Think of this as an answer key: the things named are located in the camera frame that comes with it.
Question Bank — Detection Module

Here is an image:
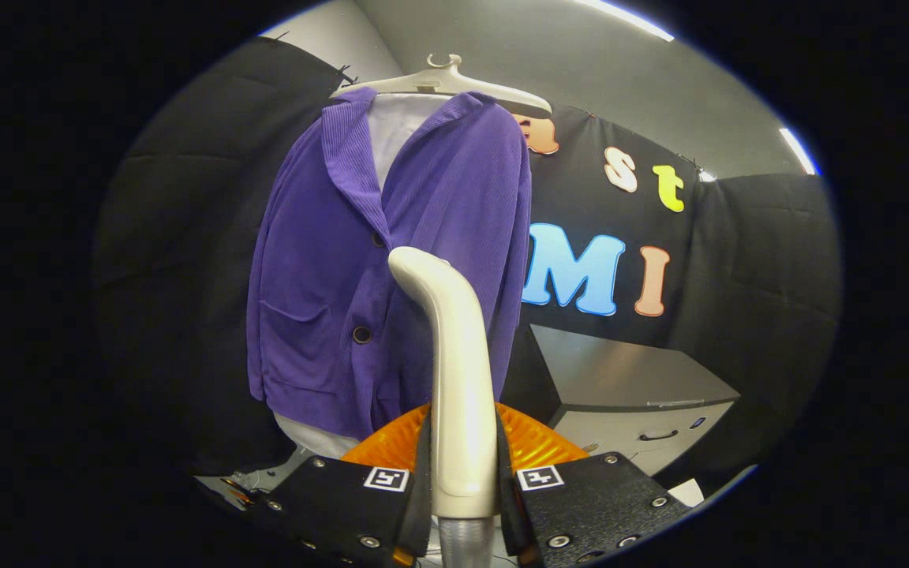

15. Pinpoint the cream clothes hanger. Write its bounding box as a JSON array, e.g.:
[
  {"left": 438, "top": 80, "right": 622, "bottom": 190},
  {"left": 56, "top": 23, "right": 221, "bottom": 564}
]
[{"left": 331, "top": 54, "right": 552, "bottom": 118}]

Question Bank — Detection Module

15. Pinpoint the purple corduroy jacket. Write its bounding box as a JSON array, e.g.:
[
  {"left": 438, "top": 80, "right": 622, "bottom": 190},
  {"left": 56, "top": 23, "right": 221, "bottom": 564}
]
[{"left": 246, "top": 87, "right": 533, "bottom": 440}]

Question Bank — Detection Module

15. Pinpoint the cream garment steamer head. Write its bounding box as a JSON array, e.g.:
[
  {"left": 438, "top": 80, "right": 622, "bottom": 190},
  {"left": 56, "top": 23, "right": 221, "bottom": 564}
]
[{"left": 388, "top": 246, "right": 500, "bottom": 519}]

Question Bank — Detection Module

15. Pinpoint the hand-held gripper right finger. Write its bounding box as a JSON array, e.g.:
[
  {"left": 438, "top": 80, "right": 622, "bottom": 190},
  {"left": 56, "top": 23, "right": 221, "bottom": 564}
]
[{"left": 494, "top": 402, "right": 692, "bottom": 568}]

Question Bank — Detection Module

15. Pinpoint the grey drawer cabinet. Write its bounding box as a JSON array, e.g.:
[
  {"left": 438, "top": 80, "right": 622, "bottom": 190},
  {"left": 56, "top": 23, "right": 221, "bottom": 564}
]
[{"left": 500, "top": 323, "right": 742, "bottom": 478}]

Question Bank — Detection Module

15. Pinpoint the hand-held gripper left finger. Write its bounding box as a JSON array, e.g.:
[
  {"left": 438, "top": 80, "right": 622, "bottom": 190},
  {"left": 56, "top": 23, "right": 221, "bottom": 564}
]
[{"left": 253, "top": 404, "right": 433, "bottom": 568}]

